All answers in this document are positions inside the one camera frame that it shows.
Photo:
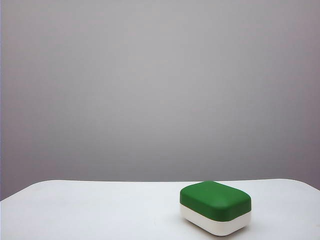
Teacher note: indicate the white and green foam mahjong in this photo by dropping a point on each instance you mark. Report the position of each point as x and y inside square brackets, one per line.
[215, 202]

